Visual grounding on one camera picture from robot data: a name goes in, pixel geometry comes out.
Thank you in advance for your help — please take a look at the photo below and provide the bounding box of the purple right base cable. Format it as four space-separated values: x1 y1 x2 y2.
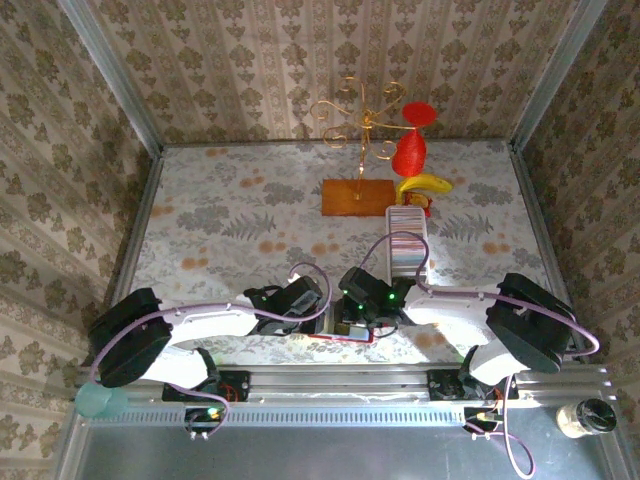
464 374 536 477

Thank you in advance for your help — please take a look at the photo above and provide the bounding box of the small circuit board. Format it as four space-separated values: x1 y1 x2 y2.
462 407 501 432
183 405 225 432

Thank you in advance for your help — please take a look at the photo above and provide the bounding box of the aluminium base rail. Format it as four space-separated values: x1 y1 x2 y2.
219 364 616 406

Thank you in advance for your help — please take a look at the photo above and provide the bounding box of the slotted metal cable duct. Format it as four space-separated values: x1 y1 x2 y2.
82 402 465 427

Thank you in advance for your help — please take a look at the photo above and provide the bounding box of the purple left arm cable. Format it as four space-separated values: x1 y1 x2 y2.
89 263 334 389

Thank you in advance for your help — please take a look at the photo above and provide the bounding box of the red card holder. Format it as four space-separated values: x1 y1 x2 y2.
307 319 377 346

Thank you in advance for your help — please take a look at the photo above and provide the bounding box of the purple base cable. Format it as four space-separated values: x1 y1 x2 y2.
464 374 536 477
185 393 232 442

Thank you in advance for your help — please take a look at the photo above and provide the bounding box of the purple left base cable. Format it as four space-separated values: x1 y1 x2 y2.
185 393 232 442

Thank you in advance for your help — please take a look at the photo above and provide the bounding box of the gold wire stand wooden base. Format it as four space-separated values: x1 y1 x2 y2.
309 77 407 219

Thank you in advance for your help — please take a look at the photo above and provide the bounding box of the aluminium frame post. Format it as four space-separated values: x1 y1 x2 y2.
58 0 165 157
509 0 610 151

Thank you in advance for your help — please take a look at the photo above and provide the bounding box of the small red and yellow toy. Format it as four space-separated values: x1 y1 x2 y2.
403 193 434 217

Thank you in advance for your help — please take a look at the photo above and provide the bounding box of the white card box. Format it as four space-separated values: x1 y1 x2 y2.
385 205 431 281

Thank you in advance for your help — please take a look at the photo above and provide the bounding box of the glass jar with black lid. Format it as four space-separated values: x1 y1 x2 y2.
557 398 617 440

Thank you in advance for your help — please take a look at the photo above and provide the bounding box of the floral tablecloth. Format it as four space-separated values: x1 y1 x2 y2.
122 142 561 366

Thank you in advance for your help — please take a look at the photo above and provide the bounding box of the aluminium table side rail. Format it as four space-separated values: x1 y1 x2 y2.
508 142 590 364
106 147 166 326

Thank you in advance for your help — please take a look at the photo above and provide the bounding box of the red goblet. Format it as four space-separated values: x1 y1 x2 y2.
391 102 439 181

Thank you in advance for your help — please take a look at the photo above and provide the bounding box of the yellow banana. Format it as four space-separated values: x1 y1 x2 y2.
396 174 454 206

